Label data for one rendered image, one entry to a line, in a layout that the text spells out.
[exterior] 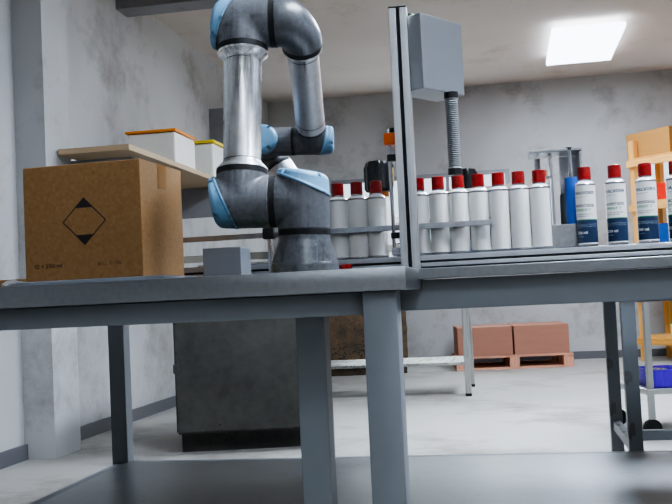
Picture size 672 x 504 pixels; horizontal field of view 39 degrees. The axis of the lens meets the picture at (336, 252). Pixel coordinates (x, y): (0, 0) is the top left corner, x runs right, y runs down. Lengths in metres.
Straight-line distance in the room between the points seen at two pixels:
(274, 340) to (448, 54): 2.76
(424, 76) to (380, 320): 0.91
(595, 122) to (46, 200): 8.65
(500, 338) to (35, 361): 5.22
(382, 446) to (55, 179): 1.07
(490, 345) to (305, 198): 7.34
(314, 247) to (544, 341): 7.42
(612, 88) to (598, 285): 8.74
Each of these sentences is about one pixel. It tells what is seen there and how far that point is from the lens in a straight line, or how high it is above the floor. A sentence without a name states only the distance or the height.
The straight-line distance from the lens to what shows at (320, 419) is 1.92.
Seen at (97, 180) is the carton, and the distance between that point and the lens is 2.26.
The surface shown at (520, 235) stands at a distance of 2.47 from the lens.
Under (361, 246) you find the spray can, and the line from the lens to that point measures 2.49.
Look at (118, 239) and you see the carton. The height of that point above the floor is 0.94.
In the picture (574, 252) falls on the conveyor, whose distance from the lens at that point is 2.45.
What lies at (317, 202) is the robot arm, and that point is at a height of 0.99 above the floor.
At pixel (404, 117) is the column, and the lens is 2.38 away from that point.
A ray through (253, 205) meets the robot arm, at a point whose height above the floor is 0.99.
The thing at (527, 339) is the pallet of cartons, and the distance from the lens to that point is 9.35.
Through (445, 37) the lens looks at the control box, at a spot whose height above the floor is 1.43.
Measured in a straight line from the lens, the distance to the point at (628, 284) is 1.90.
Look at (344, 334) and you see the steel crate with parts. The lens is 9.21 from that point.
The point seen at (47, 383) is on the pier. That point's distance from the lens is 5.26.
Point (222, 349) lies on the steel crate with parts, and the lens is 4.97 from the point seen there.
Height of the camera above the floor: 0.78
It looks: 3 degrees up
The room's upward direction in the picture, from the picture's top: 3 degrees counter-clockwise
